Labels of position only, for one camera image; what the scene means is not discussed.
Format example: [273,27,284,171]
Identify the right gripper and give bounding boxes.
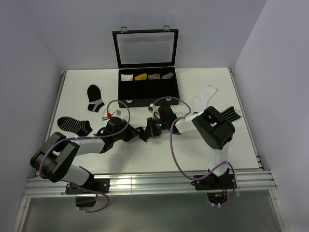
[142,116,169,139]

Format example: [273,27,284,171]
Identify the white sock with black lines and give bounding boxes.
[136,126,154,142]

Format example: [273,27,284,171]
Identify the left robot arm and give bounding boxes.
[30,117,143,193]

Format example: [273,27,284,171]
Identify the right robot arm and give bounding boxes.
[140,104,237,190]

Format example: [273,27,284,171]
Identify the cream sock with black stripes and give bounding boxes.
[101,109,110,121]

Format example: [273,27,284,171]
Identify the black sock with white stripes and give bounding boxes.
[87,85,105,113]

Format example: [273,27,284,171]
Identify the black white horizontal striped sock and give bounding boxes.
[57,116,93,137]

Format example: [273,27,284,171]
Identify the yellow rolled sock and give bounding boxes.
[134,73,147,81]

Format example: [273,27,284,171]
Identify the white rolled sock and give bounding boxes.
[120,74,134,81]

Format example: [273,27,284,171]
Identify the tan rolled sock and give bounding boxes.
[148,73,161,80]

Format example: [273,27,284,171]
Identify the long white sock striped cuff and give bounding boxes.
[193,85,217,113]

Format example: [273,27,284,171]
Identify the grey rolled sock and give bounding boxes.
[161,72,174,79]

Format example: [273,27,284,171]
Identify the black storage box with lid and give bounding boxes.
[112,26,180,107]

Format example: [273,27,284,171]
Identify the black sock white vertical stripes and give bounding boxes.
[221,106,242,122]

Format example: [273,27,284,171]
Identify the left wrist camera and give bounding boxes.
[106,110,121,118]

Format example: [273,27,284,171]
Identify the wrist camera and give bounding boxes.
[106,110,121,118]
[148,103,161,119]

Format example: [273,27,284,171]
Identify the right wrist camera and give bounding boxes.
[148,103,161,119]

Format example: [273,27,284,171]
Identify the aluminium frame rail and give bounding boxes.
[23,169,277,198]

